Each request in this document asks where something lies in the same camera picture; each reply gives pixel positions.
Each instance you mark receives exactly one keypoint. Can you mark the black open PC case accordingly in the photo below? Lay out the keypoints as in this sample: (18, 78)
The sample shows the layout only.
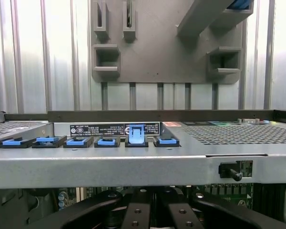
(109, 169)

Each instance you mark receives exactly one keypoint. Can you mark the blue card retention clip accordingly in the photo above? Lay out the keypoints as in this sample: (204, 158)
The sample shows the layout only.
(10, 142)
(107, 142)
(77, 142)
(166, 141)
(135, 133)
(46, 140)

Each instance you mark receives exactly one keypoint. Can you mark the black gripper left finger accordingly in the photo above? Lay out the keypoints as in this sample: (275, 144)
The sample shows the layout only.
(138, 214)

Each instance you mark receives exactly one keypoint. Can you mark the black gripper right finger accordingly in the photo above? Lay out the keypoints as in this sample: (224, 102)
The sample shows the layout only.
(181, 214)

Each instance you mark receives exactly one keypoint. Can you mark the grey parts rack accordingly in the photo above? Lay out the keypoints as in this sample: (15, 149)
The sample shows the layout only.
(157, 47)

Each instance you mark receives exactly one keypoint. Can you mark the green motherboard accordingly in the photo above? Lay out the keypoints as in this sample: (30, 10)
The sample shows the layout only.
(228, 193)

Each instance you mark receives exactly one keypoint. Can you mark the black rear label sticker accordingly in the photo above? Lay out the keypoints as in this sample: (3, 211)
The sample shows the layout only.
(97, 130)

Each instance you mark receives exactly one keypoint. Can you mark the black intrusion switch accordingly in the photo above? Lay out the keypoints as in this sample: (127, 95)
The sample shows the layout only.
(231, 171)

